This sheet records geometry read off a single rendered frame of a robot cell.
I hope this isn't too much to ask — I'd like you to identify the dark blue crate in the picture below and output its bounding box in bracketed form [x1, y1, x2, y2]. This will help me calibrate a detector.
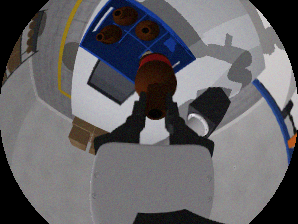
[79, 0, 196, 84]

